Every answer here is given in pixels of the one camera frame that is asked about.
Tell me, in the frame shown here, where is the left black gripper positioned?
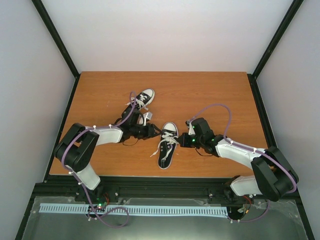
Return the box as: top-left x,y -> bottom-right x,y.
130,123 -> 162,140

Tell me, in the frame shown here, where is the black canvas sneaker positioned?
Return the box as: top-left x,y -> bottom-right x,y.
121,88 -> 155,118
158,122 -> 179,170

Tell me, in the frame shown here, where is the white lace of sneaker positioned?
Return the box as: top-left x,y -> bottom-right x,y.
126,93 -> 152,110
150,131 -> 178,161

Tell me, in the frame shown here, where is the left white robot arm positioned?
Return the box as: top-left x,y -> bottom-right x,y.
53,109 -> 161,202

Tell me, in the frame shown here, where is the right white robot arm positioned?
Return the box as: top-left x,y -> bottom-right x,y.
177,117 -> 299,202

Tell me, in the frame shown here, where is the green lit circuit board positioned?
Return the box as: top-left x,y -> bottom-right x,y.
95,193 -> 110,211

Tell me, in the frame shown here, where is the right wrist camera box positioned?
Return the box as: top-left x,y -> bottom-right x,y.
185,120 -> 196,136

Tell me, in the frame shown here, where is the black aluminium frame rail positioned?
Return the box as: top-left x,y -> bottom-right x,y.
31,175 -> 247,206

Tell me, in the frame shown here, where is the light blue slotted cable duct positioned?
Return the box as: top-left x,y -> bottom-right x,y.
38,203 -> 228,218

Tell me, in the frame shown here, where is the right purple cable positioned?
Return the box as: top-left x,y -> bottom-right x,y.
189,103 -> 298,224

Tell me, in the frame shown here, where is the left black frame post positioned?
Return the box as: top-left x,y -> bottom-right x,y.
31,0 -> 81,79

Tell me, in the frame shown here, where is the black frame post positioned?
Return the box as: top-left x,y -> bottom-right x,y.
251,0 -> 305,78
31,0 -> 81,79

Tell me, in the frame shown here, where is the right black frame post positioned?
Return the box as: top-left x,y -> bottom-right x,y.
251,0 -> 305,78

